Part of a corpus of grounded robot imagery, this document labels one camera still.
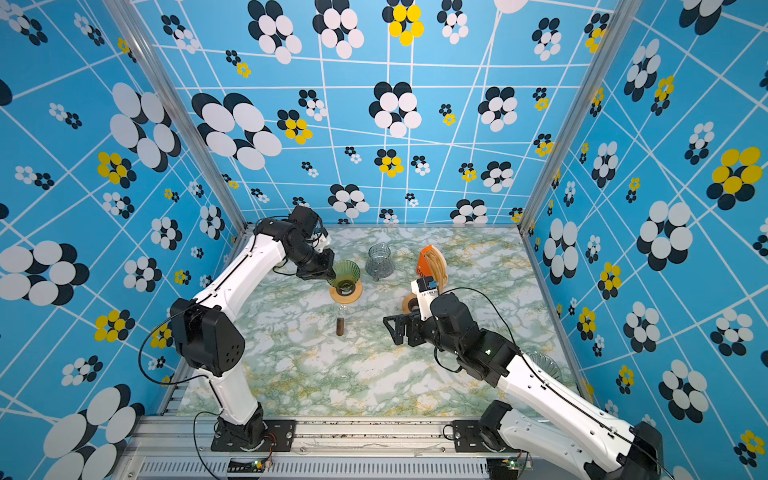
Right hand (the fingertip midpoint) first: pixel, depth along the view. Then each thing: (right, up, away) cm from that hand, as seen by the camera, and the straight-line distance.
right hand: (400, 317), depth 72 cm
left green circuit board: (-38, -36, 0) cm, 53 cm away
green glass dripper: (-15, +10, +11) cm, 20 cm away
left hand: (-18, +10, +12) cm, 23 cm away
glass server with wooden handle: (-17, -4, +14) cm, 23 cm away
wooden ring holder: (+2, -1, +24) cm, 24 cm away
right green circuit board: (+25, -35, -2) cm, 43 cm away
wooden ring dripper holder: (-16, +2, +14) cm, 21 cm away
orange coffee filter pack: (+11, +12, +26) cm, 31 cm away
